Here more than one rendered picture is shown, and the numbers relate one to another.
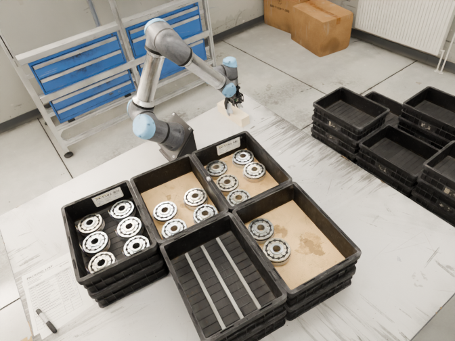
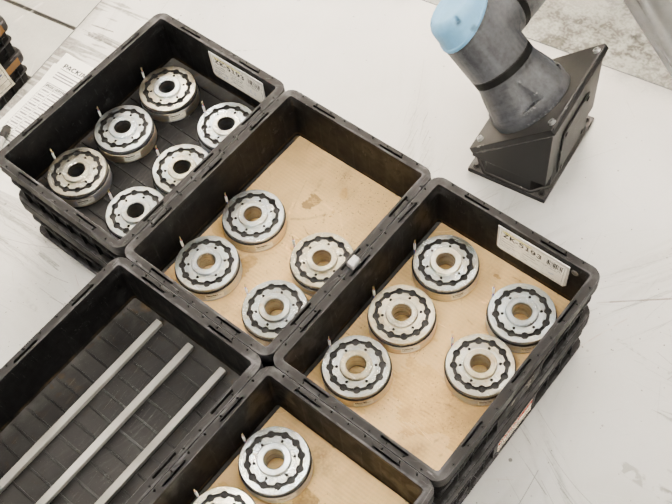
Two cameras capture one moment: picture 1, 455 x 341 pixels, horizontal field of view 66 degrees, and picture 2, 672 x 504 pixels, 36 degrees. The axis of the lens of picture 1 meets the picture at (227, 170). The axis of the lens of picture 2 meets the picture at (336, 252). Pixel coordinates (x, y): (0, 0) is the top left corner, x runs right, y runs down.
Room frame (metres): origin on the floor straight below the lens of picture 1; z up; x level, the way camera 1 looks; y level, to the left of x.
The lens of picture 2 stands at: (0.72, -0.63, 2.25)
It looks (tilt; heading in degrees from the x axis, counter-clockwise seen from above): 58 degrees down; 68
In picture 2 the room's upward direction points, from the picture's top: 9 degrees counter-clockwise
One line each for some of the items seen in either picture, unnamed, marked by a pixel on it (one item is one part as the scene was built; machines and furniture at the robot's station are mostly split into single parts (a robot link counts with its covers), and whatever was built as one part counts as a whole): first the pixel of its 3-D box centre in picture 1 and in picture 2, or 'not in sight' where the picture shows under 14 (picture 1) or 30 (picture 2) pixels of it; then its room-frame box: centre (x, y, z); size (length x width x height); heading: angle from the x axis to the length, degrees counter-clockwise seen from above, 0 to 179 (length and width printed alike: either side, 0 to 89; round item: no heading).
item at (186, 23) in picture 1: (170, 45); not in sight; (3.12, 0.35, 0.60); 0.72 x 0.03 x 0.56; 121
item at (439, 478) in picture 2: (239, 167); (438, 320); (1.09, -0.05, 0.92); 0.40 x 0.30 x 0.02; 22
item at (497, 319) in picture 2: (243, 156); (521, 313); (1.22, -0.08, 0.86); 0.10 x 0.10 x 0.01
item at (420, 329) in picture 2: (227, 183); (401, 314); (1.07, 0.01, 0.86); 0.10 x 0.10 x 0.01
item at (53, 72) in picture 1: (88, 78); not in sight; (2.72, 1.04, 0.60); 0.72 x 0.03 x 0.56; 121
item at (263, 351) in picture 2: (176, 195); (280, 216); (0.98, 0.22, 0.92); 0.40 x 0.30 x 0.02; 22
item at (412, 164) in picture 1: (394, 167); not in sight; (1.50, -1.07, 0.31); 0.40 x 0.30 x 0.34; 31
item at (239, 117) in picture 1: (233, 113); not in sight; (1.76, -0.08, 0.73); 0.24 x 0.06 x 0.06; 32
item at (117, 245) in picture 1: (111, 233); (150, 144); (0.87, 0.50, 0.87); 0.40 x 0.30 x 0.11; 22
